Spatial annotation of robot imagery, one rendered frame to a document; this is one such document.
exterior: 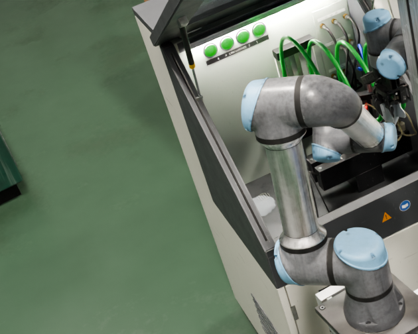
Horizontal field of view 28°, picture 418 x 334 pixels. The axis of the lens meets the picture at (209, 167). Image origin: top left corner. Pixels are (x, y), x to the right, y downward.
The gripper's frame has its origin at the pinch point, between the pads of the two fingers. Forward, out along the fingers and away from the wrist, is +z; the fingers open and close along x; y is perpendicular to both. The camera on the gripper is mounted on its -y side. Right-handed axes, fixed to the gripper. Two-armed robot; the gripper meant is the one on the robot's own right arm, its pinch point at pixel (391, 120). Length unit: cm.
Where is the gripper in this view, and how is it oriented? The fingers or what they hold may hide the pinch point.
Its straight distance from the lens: 247.2
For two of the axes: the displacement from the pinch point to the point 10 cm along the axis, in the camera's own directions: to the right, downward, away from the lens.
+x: 9.0, -4.1, 1.5
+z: 2.7, 8.0, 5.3
